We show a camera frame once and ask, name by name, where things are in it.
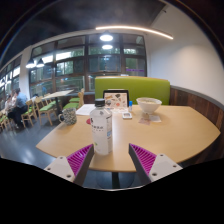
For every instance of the white bowl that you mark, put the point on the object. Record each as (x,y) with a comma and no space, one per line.
(149,105)

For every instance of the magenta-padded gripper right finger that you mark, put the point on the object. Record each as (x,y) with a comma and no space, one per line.
(145,161)

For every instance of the speckled ceramic mug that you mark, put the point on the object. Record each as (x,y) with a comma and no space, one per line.
(69,116)

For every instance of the black tablet with sticker case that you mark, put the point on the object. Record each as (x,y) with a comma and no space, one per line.
(116,100)

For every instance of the group of green-seated wooden chairs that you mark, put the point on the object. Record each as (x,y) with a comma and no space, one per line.
(45,108)

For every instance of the light wooden dining table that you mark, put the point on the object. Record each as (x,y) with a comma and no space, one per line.
(58,94)

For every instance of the small white rectangular device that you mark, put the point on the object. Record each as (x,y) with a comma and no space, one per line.
(127,115)

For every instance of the long linear ceiling light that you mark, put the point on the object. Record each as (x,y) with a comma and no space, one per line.
(136,29)

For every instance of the white paper sheets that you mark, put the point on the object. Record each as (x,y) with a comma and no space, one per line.
(85,110)

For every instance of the clear water bottle black cap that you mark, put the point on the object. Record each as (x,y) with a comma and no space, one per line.
(101,130)

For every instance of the clear plastic packet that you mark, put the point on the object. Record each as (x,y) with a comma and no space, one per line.
(155,118)

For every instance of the small blue-capped bottle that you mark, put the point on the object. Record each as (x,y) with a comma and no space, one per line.
(130,106)

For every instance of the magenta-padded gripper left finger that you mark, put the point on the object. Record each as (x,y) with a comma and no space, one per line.
(78,161)

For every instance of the small reddish packet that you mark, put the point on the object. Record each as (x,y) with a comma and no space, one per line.
(144,120)

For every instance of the round ceiling light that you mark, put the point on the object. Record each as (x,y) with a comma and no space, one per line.
(106,37)

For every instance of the person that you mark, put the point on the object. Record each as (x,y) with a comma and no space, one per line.
(20,105)
(9,101)

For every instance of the green upholstered bench backrest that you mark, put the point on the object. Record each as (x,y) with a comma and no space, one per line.
(146,87)

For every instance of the dark pendant lamp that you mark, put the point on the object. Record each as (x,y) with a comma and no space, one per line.
(30,64)
(40,64)

